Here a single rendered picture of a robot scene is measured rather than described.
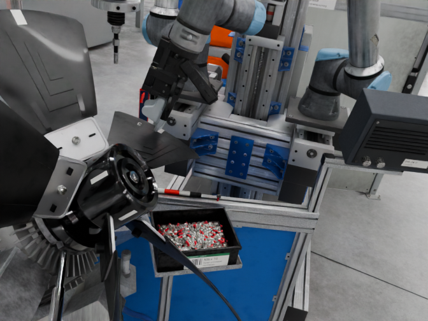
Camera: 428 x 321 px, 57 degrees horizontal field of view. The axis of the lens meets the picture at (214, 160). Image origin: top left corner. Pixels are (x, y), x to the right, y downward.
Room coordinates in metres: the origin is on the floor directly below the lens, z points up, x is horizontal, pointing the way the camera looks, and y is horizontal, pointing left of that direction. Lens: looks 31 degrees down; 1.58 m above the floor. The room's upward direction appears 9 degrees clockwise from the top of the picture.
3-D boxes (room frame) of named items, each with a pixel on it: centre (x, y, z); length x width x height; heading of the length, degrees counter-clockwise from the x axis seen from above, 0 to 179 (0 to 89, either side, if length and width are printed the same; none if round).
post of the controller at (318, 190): (1.00, -0.32, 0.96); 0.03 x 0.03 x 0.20; 4
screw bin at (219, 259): (0.80, 0.02, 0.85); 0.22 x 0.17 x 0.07; 109
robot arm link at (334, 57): (1.36, -0.36, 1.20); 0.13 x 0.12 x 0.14; 41
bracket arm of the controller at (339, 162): (1.01, -0.43, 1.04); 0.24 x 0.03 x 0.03; 94
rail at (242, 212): (0.97, 0.10, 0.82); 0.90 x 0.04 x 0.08; 94
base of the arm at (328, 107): (1.36, -0.35, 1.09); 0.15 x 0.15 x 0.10
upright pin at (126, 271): (0.57, 0.14, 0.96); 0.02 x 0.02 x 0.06
